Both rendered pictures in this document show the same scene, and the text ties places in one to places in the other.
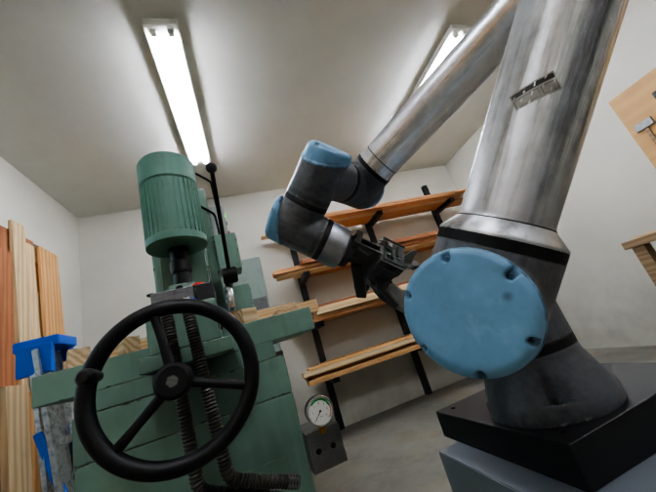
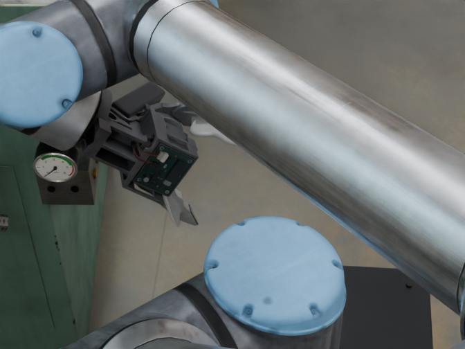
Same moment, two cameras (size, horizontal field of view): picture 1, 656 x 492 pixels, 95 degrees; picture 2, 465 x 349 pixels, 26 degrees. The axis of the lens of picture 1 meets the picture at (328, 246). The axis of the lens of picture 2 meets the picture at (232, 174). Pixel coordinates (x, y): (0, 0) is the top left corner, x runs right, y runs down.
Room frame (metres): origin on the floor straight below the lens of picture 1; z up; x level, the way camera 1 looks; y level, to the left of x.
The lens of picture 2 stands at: (-0.01, -0.45, 1.73)
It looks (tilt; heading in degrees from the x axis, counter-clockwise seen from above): 50 degrees down; 22
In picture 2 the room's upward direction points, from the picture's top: straight up
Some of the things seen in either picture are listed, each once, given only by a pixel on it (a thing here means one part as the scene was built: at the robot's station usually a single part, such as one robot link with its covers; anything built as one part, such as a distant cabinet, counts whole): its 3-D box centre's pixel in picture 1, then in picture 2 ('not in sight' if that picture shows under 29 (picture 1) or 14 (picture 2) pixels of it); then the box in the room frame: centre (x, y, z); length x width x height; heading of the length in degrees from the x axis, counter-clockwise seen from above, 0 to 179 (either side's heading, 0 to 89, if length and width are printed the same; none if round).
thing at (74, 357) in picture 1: (78, 358); not in sight; (0.67, 0.61, 0.92); 0.04 x 0.04 x 0.04; 47
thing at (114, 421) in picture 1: (204, 394); not in sight; (0.98, 0.50, 0.76); 0.57 x 0.45 x 0.09; 22
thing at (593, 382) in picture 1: (536, 372); not in sight; (0.57, -0.27, 0.65); 0.19 x 0.19 x 0.10
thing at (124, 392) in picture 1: (193, 373); not in sight; (0.81, 0.43, 0.82); 0.40 x 0.21 x 0.04; 112
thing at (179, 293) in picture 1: (185, 298); not in sight; (0.69, 0.36, 0.99); 0.13 x 0.11 x 0.06; 112
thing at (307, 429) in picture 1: (321, 441); (70, 158); (0.83, 0.16, 0.58); 0.12 x 0.08 x 0.08; 22
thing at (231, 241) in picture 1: (228, 255); not in sight; (1.12, 0.39, 1.22); 0.09 x 0.08 x 0.15; 22
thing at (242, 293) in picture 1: (239, 303); not in sight; (1.09, 0.37, 1.02); 0.09 x 0.07 x 0.12; 112
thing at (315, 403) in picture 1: (319, 414); (57, 163); (0.76, 0.13, 0.65); 0.06 x 0.04 x 0.08; 112
